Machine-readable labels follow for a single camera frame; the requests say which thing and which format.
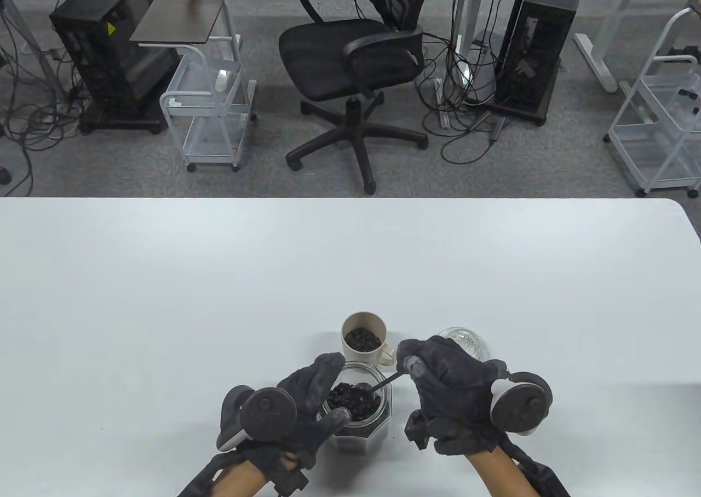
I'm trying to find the person's right hand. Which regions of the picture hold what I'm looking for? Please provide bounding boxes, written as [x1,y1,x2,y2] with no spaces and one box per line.
[396,336,510,456]

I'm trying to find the person's left hand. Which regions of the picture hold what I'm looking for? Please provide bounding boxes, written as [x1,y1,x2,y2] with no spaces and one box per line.
[244,352,351,470]

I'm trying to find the round glass jar lid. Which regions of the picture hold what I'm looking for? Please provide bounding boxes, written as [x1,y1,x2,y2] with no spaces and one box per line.
[438,327,490,362]

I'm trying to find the beige cup with handle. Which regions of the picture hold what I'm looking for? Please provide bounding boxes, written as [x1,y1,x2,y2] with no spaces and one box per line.
[341,311,397,366]

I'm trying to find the black measuring scoop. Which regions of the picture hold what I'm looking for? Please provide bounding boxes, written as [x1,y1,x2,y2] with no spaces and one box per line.
[353,372,407,398]

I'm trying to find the small coffee beans heap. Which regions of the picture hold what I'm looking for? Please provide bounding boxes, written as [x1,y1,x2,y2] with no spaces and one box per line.
[349,328,382,353]

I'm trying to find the octagonal glass jar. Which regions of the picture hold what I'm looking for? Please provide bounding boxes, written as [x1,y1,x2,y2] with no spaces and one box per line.
[318,361,394,455]

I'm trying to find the person's right forearm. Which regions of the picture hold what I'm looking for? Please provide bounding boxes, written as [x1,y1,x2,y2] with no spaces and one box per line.
[466,442,570,497]

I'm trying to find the person's left forearm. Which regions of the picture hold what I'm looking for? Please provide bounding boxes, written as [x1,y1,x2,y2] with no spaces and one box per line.
[176,448,274,497]

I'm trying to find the black white left hand controller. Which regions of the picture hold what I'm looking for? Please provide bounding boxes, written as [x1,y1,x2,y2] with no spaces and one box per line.
[218,386,298,453]

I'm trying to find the black white hand controller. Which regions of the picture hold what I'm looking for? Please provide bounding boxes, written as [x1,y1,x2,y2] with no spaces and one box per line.
[490,372,553,436]
[218,386,298,453]

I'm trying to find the black white right hand controller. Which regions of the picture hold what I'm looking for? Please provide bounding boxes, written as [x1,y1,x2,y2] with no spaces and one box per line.
[490,372,553,436]

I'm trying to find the white power strip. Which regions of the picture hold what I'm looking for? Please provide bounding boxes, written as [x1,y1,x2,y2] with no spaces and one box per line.
[433,78,452,131]

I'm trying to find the white cart with brown-top table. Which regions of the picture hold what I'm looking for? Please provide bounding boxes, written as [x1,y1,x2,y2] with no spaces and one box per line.
[159,45,258,172]

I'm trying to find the black mesh office chair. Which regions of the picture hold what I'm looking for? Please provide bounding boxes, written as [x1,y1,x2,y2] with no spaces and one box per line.
[278,0,441,194]

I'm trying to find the white desk column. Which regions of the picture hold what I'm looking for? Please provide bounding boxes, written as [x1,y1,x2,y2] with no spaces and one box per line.
[452,0,493,103]

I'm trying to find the black computer tower yellow sticker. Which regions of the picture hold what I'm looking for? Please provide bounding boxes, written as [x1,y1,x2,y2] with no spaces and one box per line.
[49,0,181,135]

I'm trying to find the brown top side table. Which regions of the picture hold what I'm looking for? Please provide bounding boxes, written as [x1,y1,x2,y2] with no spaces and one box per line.
[129,0,244,62]

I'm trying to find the grey desk leg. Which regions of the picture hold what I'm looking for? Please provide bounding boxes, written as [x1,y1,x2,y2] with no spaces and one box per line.
[0,0,61,98]

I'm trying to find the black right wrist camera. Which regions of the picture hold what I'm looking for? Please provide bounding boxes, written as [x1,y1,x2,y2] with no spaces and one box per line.
[404,409,439,449]

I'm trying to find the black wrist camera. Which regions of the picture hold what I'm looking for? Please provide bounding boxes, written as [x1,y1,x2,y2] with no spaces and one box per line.
[404,409,439,449]
[271,449,310,495]

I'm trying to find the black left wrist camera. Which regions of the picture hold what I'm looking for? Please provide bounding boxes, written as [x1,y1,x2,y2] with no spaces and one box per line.
[271,449,310,495]

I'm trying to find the white wire utility cart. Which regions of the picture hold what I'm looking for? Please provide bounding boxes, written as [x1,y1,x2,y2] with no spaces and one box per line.
[604,7,701,199]

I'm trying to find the white desk frame dark top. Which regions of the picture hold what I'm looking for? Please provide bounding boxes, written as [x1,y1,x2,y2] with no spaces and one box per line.
[564,0,644,94]

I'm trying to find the tangled black cable bundle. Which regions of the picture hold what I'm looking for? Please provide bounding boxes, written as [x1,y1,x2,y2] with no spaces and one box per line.
[0,4,83,197]

